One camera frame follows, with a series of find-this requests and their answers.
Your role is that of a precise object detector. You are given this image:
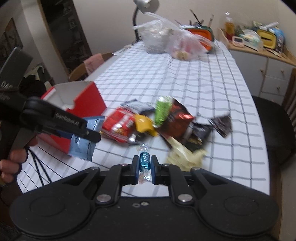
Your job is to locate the blue candy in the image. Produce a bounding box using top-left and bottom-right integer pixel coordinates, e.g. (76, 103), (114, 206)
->
(137, 144), (151, 184)

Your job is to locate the cream snack packet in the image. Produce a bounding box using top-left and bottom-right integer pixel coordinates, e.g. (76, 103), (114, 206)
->
(166, 137), (207, 172)

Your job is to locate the small yellow snack packet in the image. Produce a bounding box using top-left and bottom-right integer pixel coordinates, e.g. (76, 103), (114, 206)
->
(134, 114), (158, 137)

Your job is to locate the copper brown foil packet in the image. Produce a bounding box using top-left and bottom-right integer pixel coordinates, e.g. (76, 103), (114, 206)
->
(159, 99), (195, 140)

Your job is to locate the red noodle snack packet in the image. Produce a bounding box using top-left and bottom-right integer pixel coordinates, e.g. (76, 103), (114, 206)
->
(101, 107), (135, 143)

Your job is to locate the black snack packet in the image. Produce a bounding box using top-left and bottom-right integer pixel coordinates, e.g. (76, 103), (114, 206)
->
(185, 123), (213, 152)

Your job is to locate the light blue packet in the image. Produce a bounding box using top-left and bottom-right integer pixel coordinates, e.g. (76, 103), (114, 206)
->
(68, 115), (105, 161)

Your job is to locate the green snack bar packet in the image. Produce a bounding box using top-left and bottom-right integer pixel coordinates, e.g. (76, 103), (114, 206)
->
(154, 96), (173, 127)

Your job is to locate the white and blue snack packet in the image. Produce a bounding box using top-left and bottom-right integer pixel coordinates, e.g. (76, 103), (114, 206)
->
(121, 99), (155, 114)

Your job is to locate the brown chocolate candy bag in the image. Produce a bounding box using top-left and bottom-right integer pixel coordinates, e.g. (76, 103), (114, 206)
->
(209, 113), (232, 138)

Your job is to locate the clear bag of pink snacks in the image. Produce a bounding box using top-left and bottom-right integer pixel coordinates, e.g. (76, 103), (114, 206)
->
(145, 13), (214, 61)

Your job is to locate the clear bag of grey snacks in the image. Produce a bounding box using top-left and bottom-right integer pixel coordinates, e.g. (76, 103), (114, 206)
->
(133, 19), (178, 54)

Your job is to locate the person's left hand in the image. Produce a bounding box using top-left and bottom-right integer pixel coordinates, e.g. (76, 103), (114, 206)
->
(1, 136), (38, 187)

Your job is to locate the black garment on chair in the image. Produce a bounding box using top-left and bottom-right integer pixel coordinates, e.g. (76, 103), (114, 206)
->
(19, 75), (47, 98)

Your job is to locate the white grid tablecloth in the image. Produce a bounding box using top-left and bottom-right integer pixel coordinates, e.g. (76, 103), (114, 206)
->
(18, 42), (270, 194)

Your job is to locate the red and white cardboard box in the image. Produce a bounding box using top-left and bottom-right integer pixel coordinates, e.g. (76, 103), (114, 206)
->
(38, 81), (106, 155)

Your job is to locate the left wooden chair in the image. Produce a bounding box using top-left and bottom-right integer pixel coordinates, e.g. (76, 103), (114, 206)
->
(68, 52), (113, 82)

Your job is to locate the wooden chair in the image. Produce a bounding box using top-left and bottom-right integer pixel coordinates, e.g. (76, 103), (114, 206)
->
(68, 52), (113, 82)
(253, 69), (295, 165)

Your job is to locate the pink towel on chair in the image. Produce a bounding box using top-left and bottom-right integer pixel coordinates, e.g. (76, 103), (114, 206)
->
(83, 53), (104, 75)

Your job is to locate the dark bookshelf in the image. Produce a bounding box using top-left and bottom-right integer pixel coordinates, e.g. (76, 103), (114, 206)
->
(40, 0), (92, 73)

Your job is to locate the small packet near lamp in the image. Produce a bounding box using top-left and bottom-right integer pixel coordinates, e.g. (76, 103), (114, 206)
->
(112, 44), (132, 56)

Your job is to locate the right wooden chair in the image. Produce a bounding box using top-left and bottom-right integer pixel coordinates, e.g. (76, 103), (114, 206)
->
(253, 69), (295, 165)

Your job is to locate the white corner cabinet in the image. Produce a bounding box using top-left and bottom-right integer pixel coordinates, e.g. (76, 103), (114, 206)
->
(218, 29), (295, 105)

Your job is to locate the orange green storage basket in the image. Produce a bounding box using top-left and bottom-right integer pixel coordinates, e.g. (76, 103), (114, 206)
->
(185, 26), (215, 52)

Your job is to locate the small white digital timer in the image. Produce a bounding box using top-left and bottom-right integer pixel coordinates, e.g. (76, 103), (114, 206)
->
(232, 36), (245, 48)

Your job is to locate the yellow drink bottle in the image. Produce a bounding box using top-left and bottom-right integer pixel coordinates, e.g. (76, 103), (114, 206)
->
(224, 11), (235, 41)

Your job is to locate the white tissue pack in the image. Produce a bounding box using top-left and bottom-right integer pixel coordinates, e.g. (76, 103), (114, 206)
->
(241, 29), (263, 52)

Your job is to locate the silver desk lamp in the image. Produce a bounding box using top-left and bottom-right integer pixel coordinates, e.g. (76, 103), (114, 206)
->
(131, 0), (160, 45)

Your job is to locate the yellow box on cabinet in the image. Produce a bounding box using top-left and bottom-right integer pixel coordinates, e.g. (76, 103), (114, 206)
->
(256, 29), (276, 50)

